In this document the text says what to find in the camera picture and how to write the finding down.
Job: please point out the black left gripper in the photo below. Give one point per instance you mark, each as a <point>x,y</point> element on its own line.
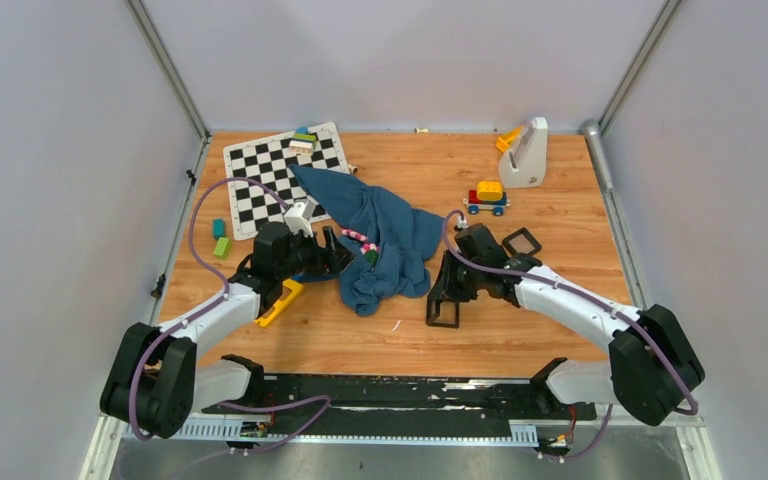
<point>339,256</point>

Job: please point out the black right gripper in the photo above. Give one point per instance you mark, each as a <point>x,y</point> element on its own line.
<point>445,289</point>

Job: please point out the pink white flower brooch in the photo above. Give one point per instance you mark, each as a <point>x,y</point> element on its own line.
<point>356,236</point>

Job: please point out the blue garment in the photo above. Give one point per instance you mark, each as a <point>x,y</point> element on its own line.
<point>406,237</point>

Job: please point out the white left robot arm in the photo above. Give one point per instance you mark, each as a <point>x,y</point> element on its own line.
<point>155,381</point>

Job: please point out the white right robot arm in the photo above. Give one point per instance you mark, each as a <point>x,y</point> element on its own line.
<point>651,369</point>

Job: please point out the colourful toy car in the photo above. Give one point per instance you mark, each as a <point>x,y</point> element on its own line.
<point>487,195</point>

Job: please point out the green toy block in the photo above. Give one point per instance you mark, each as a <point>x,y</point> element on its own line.
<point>222,248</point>

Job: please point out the teal toy block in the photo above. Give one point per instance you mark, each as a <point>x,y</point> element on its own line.
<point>218,228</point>

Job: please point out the black white checkerboard mat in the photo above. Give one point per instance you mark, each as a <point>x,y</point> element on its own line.
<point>267,160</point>

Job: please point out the stacked toy bricks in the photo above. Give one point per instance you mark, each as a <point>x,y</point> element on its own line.
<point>303,142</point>

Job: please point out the white wedge stand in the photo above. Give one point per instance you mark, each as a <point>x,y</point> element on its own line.
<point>524,164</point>

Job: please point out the orange toy piece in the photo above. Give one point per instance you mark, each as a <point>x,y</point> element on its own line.
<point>506,140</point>

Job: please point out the yellow plastic frame toy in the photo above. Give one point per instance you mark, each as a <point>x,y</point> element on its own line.
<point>291,290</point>

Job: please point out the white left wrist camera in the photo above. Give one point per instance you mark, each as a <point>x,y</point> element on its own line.
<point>298,218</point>

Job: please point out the black square frame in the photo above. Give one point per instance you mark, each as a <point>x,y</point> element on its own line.
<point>521,242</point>

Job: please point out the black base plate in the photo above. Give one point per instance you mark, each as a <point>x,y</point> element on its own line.
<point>392,405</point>

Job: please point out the white slotted cable duct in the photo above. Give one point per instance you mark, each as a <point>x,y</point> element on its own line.
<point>230,429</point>

